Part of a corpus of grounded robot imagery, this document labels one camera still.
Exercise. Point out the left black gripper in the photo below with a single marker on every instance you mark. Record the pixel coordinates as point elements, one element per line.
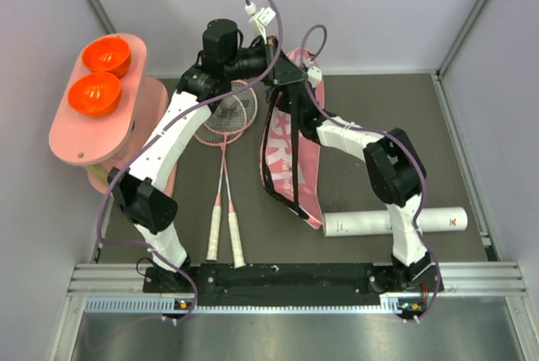
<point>284,71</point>

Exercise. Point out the pink SPORT racket bag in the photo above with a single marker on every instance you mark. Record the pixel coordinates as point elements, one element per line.
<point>289,161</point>

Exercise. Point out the white shuttlecock tube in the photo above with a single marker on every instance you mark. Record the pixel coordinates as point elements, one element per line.
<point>377,222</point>

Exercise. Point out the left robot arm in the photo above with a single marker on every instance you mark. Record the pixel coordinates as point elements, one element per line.
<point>138,187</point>

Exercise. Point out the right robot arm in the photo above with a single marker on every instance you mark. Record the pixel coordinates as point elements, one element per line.
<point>396,176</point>

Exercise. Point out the pink badminton racket right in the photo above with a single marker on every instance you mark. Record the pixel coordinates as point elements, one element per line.
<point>242,104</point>

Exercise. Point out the pink badminton racket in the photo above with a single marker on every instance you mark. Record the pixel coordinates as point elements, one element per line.
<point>212,235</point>
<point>242,104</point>

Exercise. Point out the pink badminton racket left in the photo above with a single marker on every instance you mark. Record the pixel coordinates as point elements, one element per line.
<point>212,235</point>

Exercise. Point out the upper orange plastic bowl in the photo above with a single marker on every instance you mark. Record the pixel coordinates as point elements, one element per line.
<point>109,54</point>

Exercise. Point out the orange plastic bowl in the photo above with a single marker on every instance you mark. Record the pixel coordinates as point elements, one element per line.
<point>96,94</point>
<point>109,54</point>

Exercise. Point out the pink three-tier wooden shelf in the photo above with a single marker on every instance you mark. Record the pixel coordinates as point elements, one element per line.
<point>101,143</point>

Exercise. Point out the lower orange plastic bowl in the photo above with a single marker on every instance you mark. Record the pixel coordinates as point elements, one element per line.
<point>96,94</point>

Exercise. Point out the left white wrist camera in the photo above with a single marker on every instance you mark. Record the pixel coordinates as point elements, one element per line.
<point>263,18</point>

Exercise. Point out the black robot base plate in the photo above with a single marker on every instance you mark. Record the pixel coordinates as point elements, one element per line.
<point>280,283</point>

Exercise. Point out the grey slotted cable duct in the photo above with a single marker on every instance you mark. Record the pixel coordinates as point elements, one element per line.
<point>174,306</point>

